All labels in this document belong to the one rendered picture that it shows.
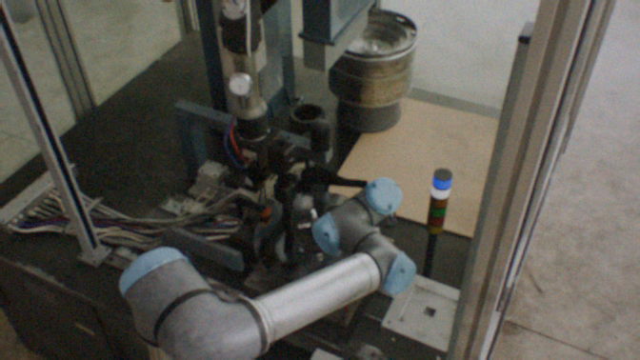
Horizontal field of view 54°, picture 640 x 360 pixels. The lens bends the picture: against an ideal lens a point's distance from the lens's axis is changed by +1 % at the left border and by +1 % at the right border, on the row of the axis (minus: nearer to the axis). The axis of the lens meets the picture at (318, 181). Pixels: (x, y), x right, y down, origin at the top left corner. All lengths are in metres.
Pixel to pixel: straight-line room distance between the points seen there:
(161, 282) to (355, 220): 0.42
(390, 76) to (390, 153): 0.27
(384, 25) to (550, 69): 1.54
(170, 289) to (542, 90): 0.61
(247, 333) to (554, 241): 2.23
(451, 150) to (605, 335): 1.03
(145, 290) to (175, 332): 0.10
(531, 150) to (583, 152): 2.76
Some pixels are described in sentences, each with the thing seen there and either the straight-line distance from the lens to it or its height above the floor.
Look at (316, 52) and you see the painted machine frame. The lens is 1.69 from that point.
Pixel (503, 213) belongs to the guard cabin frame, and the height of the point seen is 1.54.
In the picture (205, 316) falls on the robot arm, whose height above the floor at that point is 1.38.
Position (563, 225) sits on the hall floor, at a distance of 3.14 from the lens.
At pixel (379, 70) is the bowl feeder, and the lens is 2.05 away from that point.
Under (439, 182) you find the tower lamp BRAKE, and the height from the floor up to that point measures 1.15.
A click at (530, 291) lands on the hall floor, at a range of 2.83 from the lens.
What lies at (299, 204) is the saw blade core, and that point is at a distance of 1.72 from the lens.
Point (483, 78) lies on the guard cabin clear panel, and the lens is 2.46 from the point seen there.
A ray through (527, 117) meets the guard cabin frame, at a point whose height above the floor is 1.71.
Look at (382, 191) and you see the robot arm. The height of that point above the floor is 1.29.
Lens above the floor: 2.17
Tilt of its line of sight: 43 degrees down
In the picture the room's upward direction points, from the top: 1 degrees counter-clockwise
